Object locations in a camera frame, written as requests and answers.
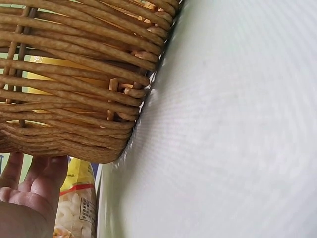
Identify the woven wicker basket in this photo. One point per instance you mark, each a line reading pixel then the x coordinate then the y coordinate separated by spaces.
pixel 81 47

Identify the person's left fingers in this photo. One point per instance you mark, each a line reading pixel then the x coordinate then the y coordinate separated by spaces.
pixel 40 178

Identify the glossy yellow packet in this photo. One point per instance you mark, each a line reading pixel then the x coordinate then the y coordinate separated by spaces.
pixel 57 65

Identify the person's left hand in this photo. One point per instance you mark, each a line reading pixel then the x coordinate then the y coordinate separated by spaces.
pixel 27 213

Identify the yellow snack packet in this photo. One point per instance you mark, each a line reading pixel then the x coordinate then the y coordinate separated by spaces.
pixel 75 205

